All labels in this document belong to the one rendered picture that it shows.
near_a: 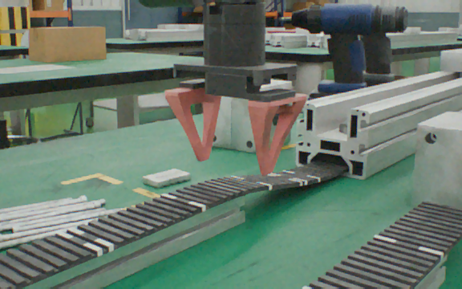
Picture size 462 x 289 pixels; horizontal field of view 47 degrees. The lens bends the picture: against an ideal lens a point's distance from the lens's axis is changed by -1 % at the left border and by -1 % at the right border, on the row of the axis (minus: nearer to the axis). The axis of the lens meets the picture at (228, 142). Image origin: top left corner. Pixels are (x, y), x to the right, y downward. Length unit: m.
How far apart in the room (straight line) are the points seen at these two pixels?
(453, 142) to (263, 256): 0.20
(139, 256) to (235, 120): 0.40
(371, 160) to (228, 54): 0.27
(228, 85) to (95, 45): 2.16
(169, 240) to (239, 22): 0.20
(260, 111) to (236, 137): 0.34
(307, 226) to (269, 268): 0.10
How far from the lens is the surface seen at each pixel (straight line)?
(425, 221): 0.46
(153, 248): 0.44
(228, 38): 0.47
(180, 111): 0.52
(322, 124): 0.70
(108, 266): 0.42
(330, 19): 1.05
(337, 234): 0.50
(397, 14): 1.24
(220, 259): 0.45
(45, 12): 10.73
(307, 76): 3.09
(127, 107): 2.95
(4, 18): 6.22
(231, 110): 0.79
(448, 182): 0.53
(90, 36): 2.60
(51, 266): 0.38
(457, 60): 1.20
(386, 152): 0.71
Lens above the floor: 0.97
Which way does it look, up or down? 13 degrees down
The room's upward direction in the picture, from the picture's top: straight up
